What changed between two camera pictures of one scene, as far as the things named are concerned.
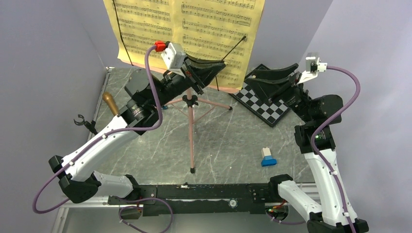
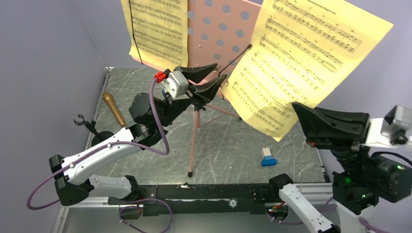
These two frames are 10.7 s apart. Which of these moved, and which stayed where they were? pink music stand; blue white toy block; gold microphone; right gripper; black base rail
Moved: right gripper; pink music stand
Stayed: gold microphone; blue white toy block; black base rail
